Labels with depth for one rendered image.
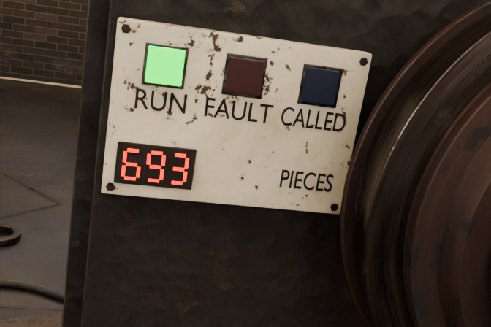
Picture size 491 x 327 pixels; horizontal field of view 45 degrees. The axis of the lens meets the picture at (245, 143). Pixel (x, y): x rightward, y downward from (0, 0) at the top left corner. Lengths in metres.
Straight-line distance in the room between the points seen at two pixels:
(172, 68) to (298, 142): 0.15
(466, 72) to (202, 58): 0.25
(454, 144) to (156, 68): 0.28
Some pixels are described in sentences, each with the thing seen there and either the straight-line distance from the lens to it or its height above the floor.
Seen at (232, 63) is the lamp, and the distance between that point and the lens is 0.59.
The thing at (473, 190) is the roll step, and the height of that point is 1.15.
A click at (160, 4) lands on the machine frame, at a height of 1.26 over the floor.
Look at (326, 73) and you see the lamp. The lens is 0.61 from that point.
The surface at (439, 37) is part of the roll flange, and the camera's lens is 0.58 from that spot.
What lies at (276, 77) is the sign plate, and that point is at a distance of 0.60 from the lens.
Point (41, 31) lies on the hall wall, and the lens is 6.69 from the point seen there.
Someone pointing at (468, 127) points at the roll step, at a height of 1.20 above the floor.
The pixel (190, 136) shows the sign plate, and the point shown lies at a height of 1.13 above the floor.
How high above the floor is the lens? 1.28
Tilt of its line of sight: 14 degrees down
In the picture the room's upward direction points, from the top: 9 degrees clockwise
